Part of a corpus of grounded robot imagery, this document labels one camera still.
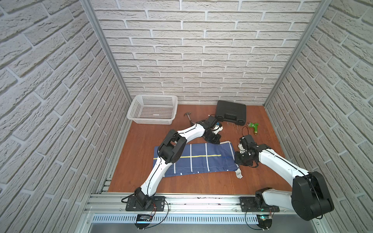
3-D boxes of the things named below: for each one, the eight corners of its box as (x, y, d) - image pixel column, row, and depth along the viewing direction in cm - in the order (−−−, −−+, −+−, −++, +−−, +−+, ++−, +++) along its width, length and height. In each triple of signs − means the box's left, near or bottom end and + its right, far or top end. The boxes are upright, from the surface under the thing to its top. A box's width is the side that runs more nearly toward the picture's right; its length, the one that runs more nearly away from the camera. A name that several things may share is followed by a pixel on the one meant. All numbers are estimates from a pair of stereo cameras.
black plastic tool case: (214, 121, 109) (214, 118, 106) (216, 102, 121) (217, 99, 119) (245, 126, 106) (246, 123, 103) (244, 107, 118) (246, 104, 116)
